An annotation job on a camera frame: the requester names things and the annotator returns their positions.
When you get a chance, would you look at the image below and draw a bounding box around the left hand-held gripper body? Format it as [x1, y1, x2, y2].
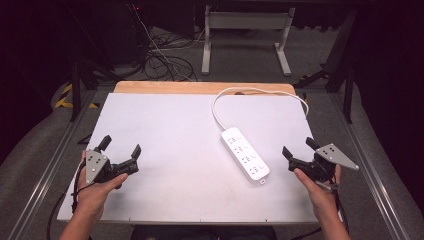
[85, 147, 140, 185]

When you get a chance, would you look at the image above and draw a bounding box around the person's right hand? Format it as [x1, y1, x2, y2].
[293, 164, 343, 220]

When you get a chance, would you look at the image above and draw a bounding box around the white power strip cable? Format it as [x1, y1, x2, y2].
[211, 86, 310, 132]

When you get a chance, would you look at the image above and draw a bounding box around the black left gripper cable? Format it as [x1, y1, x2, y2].
[46, 162, 88, 240]

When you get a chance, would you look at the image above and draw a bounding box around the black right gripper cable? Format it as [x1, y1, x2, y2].
[289, 179, 351, 240]

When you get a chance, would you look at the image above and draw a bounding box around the wooden table board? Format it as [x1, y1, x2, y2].
[113, 80, 297, 97]

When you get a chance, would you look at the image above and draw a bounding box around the white metal table frame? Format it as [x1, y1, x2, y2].
[200, 4, 297, 77]

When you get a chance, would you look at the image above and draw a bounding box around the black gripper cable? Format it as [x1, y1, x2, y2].
[289, 179, 351, 240]
[46, 162, 88, 240]

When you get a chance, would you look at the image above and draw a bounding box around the aluminium rail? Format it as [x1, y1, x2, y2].
[6, 89, 98, 240]
[328, 91, 413, 240]

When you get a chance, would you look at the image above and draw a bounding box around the person's left hand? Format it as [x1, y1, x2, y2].
[74, 149, 130, 221]

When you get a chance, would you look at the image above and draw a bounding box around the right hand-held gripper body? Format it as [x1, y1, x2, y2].
[288, 142, 361, 183]

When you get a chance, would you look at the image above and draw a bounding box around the white power strip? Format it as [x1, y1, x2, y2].
[220, 126, 271, 185]

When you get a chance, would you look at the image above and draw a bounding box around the tangle of floor cables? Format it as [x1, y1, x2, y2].
[131, 2, 214, 83]

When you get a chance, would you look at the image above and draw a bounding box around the black metal stand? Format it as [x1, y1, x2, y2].
[293, 8, 359, 125]
[64, 3, 116, 123]

